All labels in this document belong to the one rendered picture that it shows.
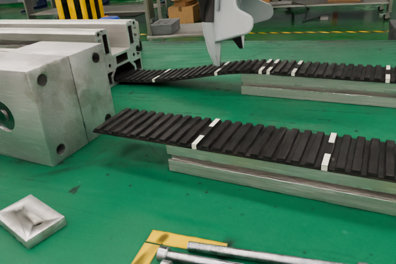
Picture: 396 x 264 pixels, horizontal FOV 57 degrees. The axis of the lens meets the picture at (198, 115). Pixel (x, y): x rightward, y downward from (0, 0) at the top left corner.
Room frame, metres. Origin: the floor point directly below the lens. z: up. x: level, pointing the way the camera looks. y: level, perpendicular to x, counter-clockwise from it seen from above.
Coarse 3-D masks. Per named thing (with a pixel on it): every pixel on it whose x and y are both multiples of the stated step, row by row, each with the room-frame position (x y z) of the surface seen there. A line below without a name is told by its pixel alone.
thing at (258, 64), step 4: (256, 60) 0.47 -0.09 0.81; (260, 60) 0.47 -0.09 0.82; (264, 60) 0.47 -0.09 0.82; (252, 64) 0.46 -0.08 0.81; (256, 64) 0.45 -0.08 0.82; (260, 64) 0.45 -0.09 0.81; (248, 68) 0.44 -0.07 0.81; (252, 68) 0.44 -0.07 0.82; (256, 68) 0.44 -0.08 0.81; (244, 72) 0.44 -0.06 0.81; (248, 72) 0.43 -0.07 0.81; (252, 72) 0.43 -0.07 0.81
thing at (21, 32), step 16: (0, 32) 0.60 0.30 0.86; (16, 32) 0.58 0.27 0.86; (32, 32) 0.57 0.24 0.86; (48, 32) 0.55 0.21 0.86; (64, 32) 0.54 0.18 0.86; (80, 32) 0.52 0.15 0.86; (96, 32) 0.51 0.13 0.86; (112, 32) 0.59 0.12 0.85; (128, 32) 0.59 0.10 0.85; (16, 48) 0.59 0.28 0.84; (112, 48) 0.58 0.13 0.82; (128, 48) 0.57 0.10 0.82; (112, 64) 0.53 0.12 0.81; (128, 64) 0.58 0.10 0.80; (112, 80) 0.53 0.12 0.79
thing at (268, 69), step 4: (268, 60) 0.47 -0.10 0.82; (272, 60) 0.47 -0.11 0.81; (276, 60) 0.46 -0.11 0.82; (264, 64) 0.45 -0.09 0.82; (268, 64) 0.45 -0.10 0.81; (272, 64) 0.45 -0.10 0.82; (276, 64) 0.45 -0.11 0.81; (260, 68) 0.43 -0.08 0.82; (264, 68) 0.43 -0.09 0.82; (268, 68) 0.43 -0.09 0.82; (272, 68) 0.43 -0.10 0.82; (256, 72) 0.43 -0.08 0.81; (260, 72) 0.43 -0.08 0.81; (264, 72) 0.42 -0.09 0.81; (268, 72) 0.42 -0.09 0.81
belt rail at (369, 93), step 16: (256, 80) 0.43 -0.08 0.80; (272, 80) 0.42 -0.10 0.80; (288, 80) 0.42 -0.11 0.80; (304, 80) 0.41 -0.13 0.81; (320, 80) 0.40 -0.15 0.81; (336, 80) 0.39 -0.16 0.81; (272, 96) 0.42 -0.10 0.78; (288, 96) 0.41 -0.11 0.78; (304, 96) 0.41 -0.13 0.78; (320, 96) 0.40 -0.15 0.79; (336, 96) 0.39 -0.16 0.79; (352, 96) 0.38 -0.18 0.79; (368, 96) 0.37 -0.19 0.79; (384, 96) 0.37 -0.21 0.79
